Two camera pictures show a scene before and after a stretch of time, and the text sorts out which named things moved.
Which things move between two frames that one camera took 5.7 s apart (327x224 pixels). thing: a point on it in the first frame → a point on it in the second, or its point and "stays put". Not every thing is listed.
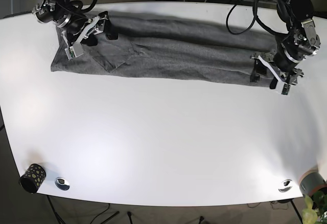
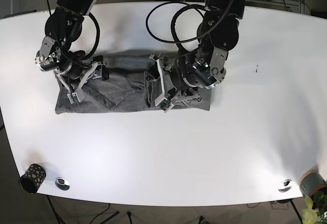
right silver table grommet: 287,185 stays put
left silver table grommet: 62,183 stays put
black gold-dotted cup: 33,178 stays put
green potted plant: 315,209 stays put
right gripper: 282,64 → 166,102
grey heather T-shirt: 176,47 → 131,85
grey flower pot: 311,182 stays put
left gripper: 74,30 → 79,93
